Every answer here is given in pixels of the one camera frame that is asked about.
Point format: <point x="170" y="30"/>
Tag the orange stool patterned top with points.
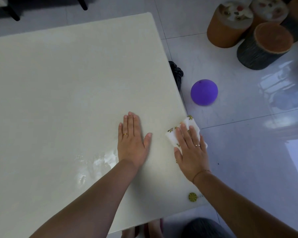
<point x="270" y="8"/>
<point x="221" y="34"/>

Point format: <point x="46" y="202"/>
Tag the red right slipper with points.
<point x="162" y="224"/>

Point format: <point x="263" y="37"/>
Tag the white patterned cleaning cloth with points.
<point x="171" y="137"/>

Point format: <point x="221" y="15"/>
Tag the gold flower sticker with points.
<point x="192" y="197"/>

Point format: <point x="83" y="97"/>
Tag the person's right hand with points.
<point x="193" y="161"/>

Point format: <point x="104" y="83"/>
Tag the person's left hand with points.
<point x="131" y="146"/>

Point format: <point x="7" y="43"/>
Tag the black bag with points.
<point x="176" y="71"/>

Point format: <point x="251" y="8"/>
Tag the person's right leg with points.
<point x="154" y="230"/>

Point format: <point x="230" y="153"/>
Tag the person's leg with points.
<point x="128" y="234"/>
<point x="154" y="230"/>

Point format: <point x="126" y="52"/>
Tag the person's left leg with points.
<point x="128" y="234"/>

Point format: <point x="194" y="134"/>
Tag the person's left forearm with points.
<point x="89" y="208"/>

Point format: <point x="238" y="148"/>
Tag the dark ribbed stool orange top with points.
<point x="253" y="54"/>
<point x="295" y="24"/>

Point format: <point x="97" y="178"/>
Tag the person's right forearm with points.
<point x="233" y="210"/>

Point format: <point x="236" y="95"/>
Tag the purple rounded object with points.
<point x="203" y="92"/>

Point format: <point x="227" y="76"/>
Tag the white table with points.
<point x="64" y="84"/>

